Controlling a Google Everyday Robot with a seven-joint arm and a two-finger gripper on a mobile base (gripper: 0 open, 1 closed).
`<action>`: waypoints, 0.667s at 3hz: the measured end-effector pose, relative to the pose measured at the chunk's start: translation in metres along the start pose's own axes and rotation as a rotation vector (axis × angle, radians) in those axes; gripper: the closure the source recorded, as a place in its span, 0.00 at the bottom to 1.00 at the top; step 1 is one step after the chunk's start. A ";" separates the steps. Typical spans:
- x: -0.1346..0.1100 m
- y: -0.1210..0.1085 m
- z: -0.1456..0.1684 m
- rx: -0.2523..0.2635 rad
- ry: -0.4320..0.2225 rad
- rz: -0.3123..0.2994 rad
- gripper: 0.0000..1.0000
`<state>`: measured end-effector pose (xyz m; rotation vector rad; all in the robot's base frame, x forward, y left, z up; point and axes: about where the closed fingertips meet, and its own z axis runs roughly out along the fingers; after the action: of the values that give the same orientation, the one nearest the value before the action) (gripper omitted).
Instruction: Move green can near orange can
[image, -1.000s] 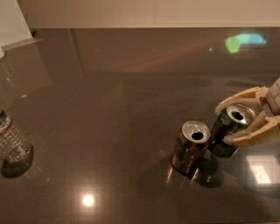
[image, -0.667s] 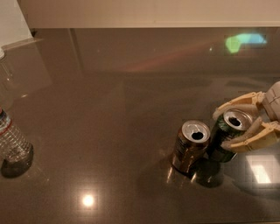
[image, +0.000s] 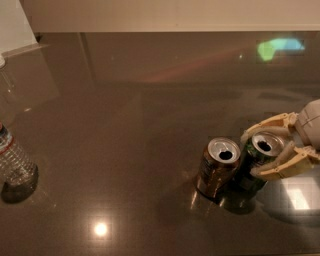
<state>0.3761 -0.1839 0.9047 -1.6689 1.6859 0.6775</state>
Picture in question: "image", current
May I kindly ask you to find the orange soda can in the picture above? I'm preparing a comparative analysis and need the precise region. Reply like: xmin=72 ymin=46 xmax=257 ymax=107
xmin=195 ymin=137 xmax=241 ymax=199

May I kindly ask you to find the clear plastic water bottle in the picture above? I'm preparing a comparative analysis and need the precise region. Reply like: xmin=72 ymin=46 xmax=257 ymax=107
xmin=0 ymin=123 xmax=38 ymax=192

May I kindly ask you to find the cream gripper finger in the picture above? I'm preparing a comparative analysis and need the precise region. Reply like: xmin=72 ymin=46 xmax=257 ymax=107
xmin=250 ymin=141 xmax=320 ymax=181
xmin=240 ymin=112 xmax=298 ymax=144

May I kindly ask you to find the green soda can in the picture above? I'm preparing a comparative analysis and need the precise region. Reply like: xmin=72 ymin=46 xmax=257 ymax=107
xmin=234 ymin=132 xmax=285 ymax=196

